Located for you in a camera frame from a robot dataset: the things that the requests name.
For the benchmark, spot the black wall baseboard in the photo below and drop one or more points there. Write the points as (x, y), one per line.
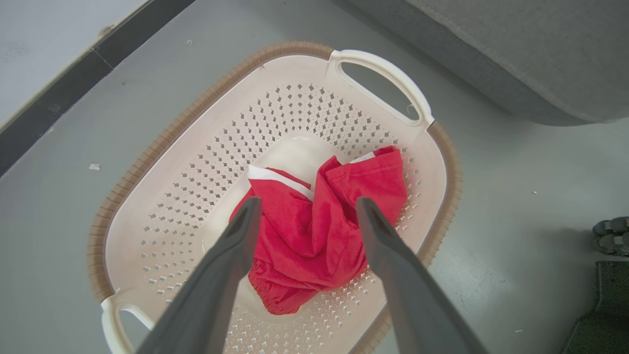
(49, 103)

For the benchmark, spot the cream laundry basket brown rim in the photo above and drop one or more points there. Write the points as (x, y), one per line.
(221, 147)

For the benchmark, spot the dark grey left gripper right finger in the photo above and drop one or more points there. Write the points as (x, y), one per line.
(417, 300)

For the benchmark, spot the red shorts white trim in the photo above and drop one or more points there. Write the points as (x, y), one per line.
(304, 236)

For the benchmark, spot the grey robot base wheel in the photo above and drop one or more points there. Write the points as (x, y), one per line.
(612, 236)

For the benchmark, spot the grey fabric sofa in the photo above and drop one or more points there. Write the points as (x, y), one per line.
(516, 49)

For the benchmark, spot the dark robot base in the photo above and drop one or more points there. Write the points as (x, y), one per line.
(607, 309)

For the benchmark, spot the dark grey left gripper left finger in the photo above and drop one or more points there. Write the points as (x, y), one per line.
(206, 300)

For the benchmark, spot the small white paper scrap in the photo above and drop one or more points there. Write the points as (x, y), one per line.
(94, 166)

